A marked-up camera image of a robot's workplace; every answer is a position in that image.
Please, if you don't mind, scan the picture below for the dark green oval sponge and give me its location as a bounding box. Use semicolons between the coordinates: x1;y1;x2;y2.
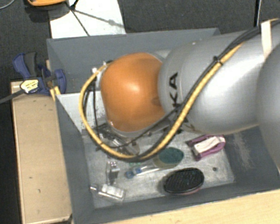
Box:
150;146;186;171

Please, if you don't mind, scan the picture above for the pale wood flat board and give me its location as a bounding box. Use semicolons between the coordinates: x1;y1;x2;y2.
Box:
4;76;74;224

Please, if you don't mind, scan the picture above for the black oval brush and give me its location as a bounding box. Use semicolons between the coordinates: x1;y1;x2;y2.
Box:
160;166;207;197

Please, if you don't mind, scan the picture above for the blue and clear plastic stick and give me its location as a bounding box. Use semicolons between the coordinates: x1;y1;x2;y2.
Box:
124;164;161;180

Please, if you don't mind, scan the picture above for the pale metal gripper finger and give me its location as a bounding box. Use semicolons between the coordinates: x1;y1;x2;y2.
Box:
105;159;123;186

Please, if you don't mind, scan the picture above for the grey metal bin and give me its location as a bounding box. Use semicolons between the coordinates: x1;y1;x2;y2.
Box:
46;12;280;224

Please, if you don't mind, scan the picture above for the shiny silver block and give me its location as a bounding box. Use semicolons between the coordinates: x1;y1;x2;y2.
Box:
89;181;127;206

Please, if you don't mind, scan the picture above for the purple and white clip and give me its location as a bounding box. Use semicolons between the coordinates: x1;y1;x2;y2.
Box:
185;132;229;162

